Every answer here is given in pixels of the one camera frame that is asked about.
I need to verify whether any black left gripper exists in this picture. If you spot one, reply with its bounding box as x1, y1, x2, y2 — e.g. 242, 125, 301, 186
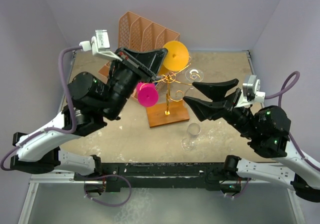
101, 46, 167, 120

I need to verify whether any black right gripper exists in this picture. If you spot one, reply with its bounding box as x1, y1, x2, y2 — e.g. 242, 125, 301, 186
181, 77, 258, 139

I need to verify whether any yellow plastic goblet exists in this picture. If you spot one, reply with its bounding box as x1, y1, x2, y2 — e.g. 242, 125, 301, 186
158, 40, 189, 75

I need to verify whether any clear flute wine glass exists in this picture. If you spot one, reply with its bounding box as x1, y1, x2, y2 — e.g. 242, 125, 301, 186
185, 68, 204, 91

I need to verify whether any pink plastic goblet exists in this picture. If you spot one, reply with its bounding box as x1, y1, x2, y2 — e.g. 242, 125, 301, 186
136, 82, 159, 108

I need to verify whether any gold wire wine glass rack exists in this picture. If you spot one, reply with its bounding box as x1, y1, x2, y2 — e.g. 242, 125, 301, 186
146, 61, 191, 129

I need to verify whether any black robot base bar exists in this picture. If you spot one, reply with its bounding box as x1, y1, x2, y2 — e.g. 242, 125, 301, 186
74, 162, 247, 194

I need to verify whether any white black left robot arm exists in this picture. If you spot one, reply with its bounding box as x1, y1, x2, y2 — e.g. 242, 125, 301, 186
9, 47, 168, 180

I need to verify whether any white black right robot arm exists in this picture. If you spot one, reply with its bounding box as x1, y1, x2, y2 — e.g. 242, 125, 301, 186
183, 75, 320, 203

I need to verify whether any orange plastic file organizer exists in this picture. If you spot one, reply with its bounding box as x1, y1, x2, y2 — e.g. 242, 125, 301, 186
97, 11, 181, 102

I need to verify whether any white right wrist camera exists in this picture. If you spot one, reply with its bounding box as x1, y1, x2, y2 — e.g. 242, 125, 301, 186
235, 74, 266, 108

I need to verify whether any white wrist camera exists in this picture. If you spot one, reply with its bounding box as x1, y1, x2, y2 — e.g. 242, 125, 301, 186
79, 29, 122, 61
235, 74, 266, 108

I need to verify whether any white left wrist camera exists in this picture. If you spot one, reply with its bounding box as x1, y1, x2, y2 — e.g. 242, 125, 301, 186
79, 29, 122, 61

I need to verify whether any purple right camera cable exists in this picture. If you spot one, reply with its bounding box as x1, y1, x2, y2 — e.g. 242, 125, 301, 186
263, 70, 320, 172

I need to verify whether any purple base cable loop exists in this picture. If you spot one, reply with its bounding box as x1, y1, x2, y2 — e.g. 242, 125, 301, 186
83, 171, 134, 207

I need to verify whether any silver table frame rail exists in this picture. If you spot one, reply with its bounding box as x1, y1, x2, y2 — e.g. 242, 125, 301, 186
17, 48, 306, 224

